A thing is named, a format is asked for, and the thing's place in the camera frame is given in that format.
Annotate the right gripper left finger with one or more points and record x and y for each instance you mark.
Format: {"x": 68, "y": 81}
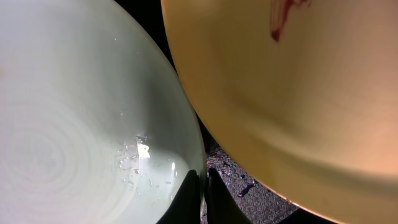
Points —
{"x": 186, "y": 205}

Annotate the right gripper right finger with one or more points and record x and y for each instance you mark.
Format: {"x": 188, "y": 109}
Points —
{"x": 221, "y": 207}

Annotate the light blue plate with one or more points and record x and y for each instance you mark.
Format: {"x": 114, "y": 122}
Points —
{"x": 95, "y": 125}

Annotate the yellow plate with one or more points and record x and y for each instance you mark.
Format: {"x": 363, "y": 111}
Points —
{"x": 301, "y": 94}

